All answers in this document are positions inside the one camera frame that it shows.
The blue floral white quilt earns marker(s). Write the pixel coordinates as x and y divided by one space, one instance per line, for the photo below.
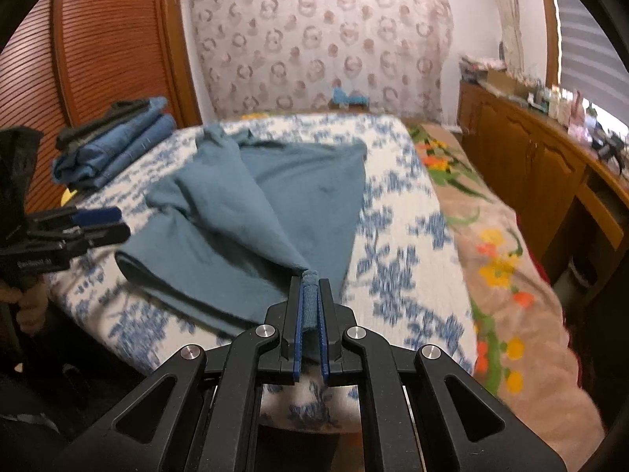
403 236

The teal blue shirt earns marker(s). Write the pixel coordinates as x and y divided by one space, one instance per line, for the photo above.
275 196

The beige flowered blanket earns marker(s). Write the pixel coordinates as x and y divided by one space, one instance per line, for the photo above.
496 236

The cardboard box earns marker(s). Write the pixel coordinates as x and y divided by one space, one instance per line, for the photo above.
506 83

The folded blue jeans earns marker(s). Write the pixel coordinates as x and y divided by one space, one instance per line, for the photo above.
98 150
142 142

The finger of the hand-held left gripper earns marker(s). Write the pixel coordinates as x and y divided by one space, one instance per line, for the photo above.
100 215
105 235

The wooden cabinet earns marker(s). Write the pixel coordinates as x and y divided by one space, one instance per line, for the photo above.
526 157

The folded dark pants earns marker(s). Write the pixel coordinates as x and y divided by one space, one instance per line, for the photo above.
93 125

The person's left hand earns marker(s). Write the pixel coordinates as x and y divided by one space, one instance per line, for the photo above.
32 309

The wooden louvered wardrobe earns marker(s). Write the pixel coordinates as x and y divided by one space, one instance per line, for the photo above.
108 44

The pale curtain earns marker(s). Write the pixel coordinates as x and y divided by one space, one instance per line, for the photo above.
508 19

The small blue toy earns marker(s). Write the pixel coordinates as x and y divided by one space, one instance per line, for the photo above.
344 98

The window blind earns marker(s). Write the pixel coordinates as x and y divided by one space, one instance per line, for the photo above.
589 44

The patterned headboard cover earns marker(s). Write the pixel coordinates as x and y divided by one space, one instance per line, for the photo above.
319 34

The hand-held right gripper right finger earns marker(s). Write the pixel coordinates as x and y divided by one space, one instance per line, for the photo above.
324 327

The clutter of small items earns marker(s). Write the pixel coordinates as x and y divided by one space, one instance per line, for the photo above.
565 103

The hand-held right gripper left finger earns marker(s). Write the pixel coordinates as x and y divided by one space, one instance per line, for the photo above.
296 327

